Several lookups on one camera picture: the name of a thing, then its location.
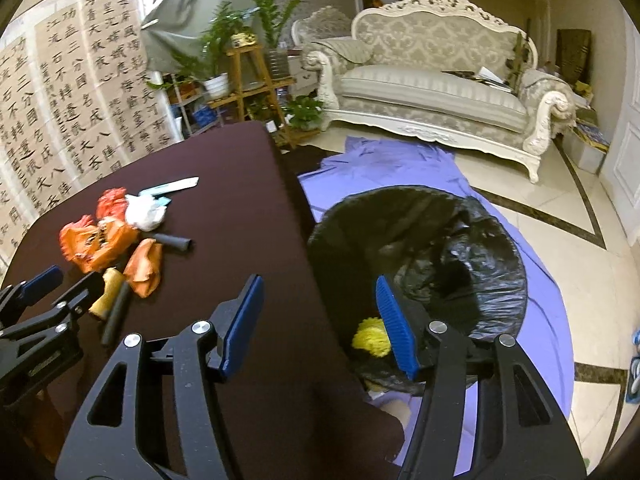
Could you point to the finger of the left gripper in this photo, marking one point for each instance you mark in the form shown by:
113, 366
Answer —
77, 300
32, 291

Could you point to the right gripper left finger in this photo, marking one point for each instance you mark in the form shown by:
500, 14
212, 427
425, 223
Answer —
109, 438

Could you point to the white plastic bag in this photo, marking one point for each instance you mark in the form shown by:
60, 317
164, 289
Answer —
144, 212

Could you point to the yellow foam net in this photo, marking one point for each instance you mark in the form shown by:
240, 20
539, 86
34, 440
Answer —
371, 337

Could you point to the black trash bag bin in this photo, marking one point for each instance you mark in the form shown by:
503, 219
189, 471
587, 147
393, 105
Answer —
446, 252

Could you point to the gold black cylindrical can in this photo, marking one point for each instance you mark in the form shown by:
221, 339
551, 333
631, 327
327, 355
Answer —
102, 307

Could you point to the long black foam tube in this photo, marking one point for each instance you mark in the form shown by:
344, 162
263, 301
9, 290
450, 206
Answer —
118, 312

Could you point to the orange plastic bag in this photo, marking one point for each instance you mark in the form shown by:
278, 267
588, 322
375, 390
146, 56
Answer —
94, 244

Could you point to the small orange paper bag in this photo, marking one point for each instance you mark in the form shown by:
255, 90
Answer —
142, 271

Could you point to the red plastic bag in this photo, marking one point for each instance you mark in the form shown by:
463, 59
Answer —
112, 203

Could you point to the white blue toothpaste tube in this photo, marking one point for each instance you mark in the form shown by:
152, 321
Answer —
170, 187

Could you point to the calligraphy folding screen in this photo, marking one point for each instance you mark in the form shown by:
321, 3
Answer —
76, 105

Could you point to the plant in white pot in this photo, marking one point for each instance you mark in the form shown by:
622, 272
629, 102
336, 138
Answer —
206, 64

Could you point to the wooden plant stand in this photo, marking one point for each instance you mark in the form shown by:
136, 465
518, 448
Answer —
264, 86

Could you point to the purple floor cloth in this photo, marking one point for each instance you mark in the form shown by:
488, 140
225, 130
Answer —
367, 165

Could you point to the tall green plant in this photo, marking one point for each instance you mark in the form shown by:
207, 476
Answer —
273, 19

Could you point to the ornate grey armchair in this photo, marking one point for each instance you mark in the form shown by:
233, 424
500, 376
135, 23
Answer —
327, 22

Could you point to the ornate white grey sofa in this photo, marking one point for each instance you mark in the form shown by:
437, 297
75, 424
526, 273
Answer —
442, 71

